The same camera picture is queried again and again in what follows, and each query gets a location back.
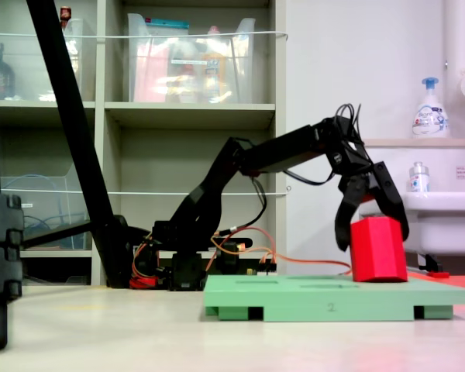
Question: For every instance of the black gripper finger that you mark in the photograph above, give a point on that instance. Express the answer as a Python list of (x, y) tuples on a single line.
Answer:
[(352, 193), (389, 193)]

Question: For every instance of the red octagonal pillar block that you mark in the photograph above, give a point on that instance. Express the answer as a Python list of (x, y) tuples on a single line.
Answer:
[(377, 252)]

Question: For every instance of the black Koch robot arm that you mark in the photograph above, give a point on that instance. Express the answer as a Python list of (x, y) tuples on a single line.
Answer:
[(286, 151)]

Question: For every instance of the red printed arm base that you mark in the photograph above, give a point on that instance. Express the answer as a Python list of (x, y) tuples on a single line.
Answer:
[(145, 281)]

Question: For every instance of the black clamp block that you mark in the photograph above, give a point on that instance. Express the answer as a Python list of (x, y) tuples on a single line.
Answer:
[(234, 246)]

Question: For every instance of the small clear bottle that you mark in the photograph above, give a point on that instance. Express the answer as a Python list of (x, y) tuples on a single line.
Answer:
[(418, 180)]

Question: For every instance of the white sink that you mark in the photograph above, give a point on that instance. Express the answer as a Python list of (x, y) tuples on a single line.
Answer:
[(441, 228)]

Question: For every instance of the white soap pump bottle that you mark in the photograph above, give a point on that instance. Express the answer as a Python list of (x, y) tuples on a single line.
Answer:
[(430, 116)]

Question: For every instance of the small red flat piece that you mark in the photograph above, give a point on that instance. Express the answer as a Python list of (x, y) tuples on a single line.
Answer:
[(438, 274)]

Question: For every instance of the green shape sorting board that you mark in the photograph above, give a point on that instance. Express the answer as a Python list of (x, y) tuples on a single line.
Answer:
[(314, 298)]

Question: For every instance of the small circuit board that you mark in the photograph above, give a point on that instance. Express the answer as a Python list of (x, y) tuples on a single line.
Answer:
[(267, 271)]

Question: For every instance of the orange labelled bottle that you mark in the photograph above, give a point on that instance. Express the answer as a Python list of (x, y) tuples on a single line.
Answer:
[(214, 66)]

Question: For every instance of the beige shelf unit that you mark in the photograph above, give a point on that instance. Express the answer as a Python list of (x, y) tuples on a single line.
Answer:
[(190, 112)]

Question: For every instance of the clear plastic bin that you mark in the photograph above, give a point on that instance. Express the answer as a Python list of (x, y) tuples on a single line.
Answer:
[(77, 58), (159, 85), (42, 201)]

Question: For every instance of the pink package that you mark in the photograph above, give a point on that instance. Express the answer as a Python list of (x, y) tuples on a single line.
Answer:
[(151, 73)]

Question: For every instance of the teal edged package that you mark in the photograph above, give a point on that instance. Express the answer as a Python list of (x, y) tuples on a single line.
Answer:
[(166, 24)]

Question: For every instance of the black tripod leg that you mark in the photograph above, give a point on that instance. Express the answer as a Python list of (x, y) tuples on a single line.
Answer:
[(69, 116)]

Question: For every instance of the brown bottle with cap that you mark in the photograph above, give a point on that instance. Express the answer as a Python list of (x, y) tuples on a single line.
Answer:
[(65, 15)]

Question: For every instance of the dark glass bottle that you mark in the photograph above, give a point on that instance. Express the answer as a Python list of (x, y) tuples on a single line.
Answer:
[(3, 77)]

